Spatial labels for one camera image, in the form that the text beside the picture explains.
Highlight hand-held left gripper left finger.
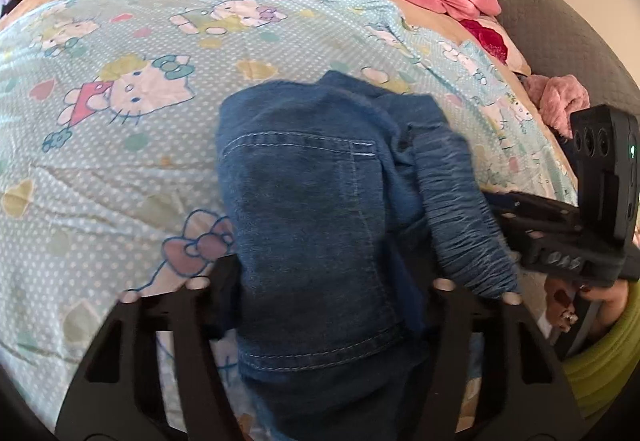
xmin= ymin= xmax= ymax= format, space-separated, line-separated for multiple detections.
xmin=54 ymin=255 xmax=246 ymax=441

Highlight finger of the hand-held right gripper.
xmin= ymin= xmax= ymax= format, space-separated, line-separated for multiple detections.
xmin=494 ymin=215 xmax=582 ymax=248
xmin=486 ymin=191 xmax=582 ymax=218

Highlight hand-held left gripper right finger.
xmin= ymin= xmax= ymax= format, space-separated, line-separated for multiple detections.
xmin=404 ymin=263 xmax=585 ymax=441

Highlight blue denim jeans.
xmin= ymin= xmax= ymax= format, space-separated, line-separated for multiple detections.
xmin=215 ymin=68 xmax=521 ymax=441

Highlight person's right hand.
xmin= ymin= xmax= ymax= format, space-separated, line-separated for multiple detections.
xmin=542 ymin=276 xmax=632 ymax=337

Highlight pink fluffy cloth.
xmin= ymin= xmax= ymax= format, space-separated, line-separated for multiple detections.
xmin=522 ymin=74 xmax=593 ymax=139

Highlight grey quilted headboard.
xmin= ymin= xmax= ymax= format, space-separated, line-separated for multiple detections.
xmin=427 ymin=0 xmax=640 ymax=122

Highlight light blue cartoon printed blanket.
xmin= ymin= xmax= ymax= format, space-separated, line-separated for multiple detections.
xmin=0 ymin=0 xmax=581 ymax=441

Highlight red cloth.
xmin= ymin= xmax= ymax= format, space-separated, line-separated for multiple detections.
xmin=457 ymin=16 xmax=511 ymax=64

